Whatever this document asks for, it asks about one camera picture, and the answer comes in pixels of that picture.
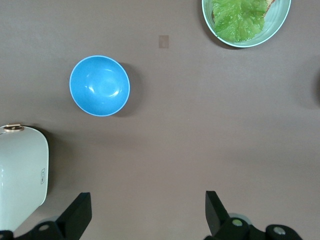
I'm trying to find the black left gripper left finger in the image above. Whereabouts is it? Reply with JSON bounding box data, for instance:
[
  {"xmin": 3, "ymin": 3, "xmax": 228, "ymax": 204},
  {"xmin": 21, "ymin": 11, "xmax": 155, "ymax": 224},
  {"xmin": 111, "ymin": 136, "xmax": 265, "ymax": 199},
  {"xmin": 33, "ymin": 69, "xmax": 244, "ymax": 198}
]
[{"xmin": 14, "ymin": 192, "xmax": 93, "ymax": 240}]

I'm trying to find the pale green plate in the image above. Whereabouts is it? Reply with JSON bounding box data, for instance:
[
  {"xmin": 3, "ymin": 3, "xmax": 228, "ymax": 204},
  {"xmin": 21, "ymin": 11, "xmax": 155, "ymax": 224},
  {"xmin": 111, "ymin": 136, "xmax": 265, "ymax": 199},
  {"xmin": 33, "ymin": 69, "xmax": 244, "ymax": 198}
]
[{"xmin": 201, "ymin": 0, "xmax": 292, "ymax": 49}]

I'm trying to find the green lettuce leaf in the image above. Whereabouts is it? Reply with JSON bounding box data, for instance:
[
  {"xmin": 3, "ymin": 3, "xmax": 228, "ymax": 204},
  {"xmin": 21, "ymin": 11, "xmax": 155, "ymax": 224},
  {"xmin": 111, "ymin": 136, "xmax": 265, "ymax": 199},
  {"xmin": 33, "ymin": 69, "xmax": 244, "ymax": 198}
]
[{"xmin": 211, "ymin": 0, "xmax": 269, "ymax": 43}]

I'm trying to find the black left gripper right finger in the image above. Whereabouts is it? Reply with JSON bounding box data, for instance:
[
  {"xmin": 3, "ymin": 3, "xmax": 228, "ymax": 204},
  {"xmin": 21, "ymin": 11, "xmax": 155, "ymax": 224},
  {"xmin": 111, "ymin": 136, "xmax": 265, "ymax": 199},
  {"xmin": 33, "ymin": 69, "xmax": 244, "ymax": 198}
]
[{"xmin": 203, "ymin": 190, "xmax": 267, "ymax": 240}]

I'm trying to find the blue bowl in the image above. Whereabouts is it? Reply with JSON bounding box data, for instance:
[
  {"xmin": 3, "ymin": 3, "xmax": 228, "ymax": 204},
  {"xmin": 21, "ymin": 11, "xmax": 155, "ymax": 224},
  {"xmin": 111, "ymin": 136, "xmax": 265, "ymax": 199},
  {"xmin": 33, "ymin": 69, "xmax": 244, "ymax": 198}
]
[{"xmin": 69, "ymin": 55, "xmax": 131, "ymax": 118}]

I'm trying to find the white toaster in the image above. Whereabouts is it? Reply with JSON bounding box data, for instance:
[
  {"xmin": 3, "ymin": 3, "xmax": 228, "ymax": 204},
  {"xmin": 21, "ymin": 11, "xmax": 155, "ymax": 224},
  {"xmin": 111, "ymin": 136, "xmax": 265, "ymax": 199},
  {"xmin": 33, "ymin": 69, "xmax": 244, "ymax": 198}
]
[{"xmin": 0, "ymin": 123, "xmax": 50, "ymax": 232}]

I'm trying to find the brown tape patch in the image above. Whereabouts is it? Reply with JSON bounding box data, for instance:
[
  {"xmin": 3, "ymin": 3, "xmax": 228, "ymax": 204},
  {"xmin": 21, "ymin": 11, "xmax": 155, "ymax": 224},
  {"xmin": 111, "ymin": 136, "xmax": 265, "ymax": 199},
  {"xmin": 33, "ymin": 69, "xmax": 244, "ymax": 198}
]
[{"xmin": 158, "ymin": 35, "xmax": 170, "ymax": 49}]

